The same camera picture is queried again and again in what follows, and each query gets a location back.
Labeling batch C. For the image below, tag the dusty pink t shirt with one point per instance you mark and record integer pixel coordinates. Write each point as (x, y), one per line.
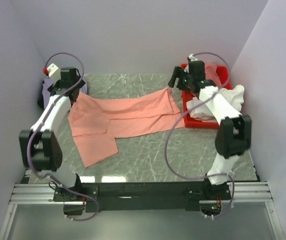
(210, 70)

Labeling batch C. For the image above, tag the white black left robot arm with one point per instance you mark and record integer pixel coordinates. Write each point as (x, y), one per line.
(40, 149)

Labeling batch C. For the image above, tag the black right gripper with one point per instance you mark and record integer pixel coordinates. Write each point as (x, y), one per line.
(178, 73)

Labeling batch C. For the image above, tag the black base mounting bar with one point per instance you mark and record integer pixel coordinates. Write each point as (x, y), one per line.
(132, 196)

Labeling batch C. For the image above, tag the red plastic bin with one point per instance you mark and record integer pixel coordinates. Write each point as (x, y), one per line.
(189, 122)

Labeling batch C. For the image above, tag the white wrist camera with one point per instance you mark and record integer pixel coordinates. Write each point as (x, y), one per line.
(192, 58)
(53, 72)

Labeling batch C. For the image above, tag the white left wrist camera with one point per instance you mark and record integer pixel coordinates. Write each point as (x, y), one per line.
(53, 72)

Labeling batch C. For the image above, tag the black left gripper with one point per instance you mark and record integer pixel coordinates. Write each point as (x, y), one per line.
(56, 85)

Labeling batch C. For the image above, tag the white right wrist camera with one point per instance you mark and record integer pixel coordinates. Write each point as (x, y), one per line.
(192, 58)

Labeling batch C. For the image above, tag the aluminium frame rail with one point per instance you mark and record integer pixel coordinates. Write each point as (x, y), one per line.
(33, 215)

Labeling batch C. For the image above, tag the salmon pink t shirt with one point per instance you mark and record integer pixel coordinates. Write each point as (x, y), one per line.
(96, 124)

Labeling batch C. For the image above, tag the white printed t shirt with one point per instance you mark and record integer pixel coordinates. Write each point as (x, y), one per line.
(234, 96)

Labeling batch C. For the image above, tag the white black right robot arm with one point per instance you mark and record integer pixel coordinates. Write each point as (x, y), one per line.
(233, 136)

